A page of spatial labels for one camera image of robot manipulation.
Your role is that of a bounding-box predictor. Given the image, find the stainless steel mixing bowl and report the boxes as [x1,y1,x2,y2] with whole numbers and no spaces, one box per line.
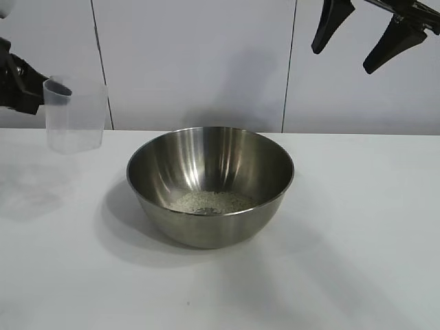
[126,126,296,250]

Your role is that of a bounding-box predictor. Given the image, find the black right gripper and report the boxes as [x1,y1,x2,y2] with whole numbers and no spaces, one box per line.
[311,0,440,75]

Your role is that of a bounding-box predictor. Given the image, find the clear plastic measuring cup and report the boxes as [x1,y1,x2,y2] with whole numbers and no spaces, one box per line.
[42,75,109,154]

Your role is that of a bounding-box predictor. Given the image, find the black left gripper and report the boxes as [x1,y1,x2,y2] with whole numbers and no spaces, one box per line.
[0,36,74,116]

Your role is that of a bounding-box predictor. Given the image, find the white rice grains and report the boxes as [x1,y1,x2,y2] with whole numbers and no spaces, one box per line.
[168,190,257,216]

